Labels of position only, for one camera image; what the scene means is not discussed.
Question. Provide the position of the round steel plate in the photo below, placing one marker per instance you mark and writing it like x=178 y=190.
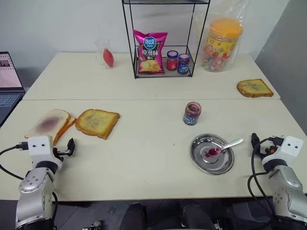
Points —
x=213 y=163

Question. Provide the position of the white bread slice purple jam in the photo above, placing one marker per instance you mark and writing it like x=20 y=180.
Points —
x=46 y=123

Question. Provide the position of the closed blue-label jam jar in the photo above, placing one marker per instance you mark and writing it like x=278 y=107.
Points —
x=183 y=64

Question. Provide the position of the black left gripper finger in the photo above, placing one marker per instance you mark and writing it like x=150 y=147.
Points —
x=71 y=146

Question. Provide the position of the dark laptop computer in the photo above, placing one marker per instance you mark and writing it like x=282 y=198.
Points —
x=8 y=100

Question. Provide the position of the open blue-label jam jar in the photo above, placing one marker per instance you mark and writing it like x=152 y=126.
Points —
x=192 y=115

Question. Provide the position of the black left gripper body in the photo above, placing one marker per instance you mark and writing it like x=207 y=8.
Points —
x=58 y=153

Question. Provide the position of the clear glass cup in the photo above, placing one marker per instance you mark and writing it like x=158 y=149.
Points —
x=100 y=48

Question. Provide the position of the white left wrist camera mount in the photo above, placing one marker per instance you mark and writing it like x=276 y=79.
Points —
x=39 y=149

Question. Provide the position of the clear plastic bag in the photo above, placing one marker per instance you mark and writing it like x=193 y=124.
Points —
x=239 y=14

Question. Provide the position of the metal spoon with jam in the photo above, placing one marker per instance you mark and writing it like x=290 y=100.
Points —
x=230 y=144

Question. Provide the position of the red item in cup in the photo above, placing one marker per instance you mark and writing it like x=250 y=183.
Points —
x=109 y=58

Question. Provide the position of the red lidded jar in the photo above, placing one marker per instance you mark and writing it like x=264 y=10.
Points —
x=172 y=61

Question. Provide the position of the large toasted bread slice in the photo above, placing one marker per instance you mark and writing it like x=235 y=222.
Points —
x=97 y=123

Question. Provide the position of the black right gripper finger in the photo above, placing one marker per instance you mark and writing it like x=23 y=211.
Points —
x=255 y=139
x=256 y=151

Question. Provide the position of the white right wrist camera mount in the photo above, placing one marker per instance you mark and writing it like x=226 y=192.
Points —
x=291 y=147

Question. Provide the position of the dark rounded shape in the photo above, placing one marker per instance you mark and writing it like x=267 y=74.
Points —
x=196 y=215
x=133 y=218

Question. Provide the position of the pink potato chip bag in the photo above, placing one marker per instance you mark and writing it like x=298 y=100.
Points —
x=149 y=54

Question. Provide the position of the candy jar orange lid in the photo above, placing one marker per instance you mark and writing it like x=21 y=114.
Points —
x=221 y=48

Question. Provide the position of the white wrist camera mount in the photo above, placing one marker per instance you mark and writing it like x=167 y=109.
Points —
x=39 y=149
x=291 y=147

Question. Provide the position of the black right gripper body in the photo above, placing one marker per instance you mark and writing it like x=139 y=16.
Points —
x=272 y=145

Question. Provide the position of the small toasted bread slice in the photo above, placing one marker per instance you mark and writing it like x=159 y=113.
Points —
x=254 y=88

